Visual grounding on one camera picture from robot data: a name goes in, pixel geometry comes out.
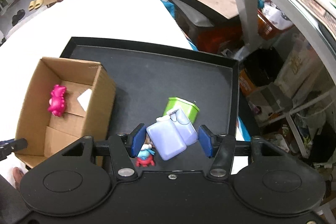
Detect lavender toy washing machine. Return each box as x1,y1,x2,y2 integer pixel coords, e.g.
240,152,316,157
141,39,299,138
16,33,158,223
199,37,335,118
146,107,199,161

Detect white wall charger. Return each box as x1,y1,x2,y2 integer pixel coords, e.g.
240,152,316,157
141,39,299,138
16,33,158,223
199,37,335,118
77,89,92,112

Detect brown cardboard box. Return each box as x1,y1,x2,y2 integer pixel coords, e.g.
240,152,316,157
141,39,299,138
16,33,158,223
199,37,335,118
15,57,116,168

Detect pink dinosaur figurine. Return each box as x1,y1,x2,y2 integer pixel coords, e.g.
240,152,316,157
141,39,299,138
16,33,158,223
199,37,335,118
48,84,67,117

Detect brown-haired doll figurine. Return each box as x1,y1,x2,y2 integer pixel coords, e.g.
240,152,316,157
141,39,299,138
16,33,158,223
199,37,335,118
145,135,153,145

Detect blue red crab figurine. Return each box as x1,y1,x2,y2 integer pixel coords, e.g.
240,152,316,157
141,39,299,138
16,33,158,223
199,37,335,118
135,144,155,167

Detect green plastic toy house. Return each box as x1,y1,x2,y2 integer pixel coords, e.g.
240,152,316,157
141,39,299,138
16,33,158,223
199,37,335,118
163,97,200,123

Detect black shallow tray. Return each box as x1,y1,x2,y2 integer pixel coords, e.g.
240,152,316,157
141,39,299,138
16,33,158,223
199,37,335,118
61,37,239,140

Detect white fluffy table cloth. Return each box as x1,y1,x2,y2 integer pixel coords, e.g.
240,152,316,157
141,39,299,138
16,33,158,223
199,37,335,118
1,0,192,140

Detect red plastic basket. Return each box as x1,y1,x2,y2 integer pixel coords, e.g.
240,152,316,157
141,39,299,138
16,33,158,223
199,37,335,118
257,9,294,40

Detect black side table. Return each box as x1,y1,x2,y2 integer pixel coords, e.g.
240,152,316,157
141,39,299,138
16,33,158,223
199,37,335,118
168,0,244,54

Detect yellow slippers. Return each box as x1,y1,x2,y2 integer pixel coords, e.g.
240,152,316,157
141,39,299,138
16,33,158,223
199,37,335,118
28,0,43,11

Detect black shoes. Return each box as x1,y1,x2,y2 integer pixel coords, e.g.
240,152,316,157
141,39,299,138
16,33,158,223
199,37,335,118
12,9,26,27

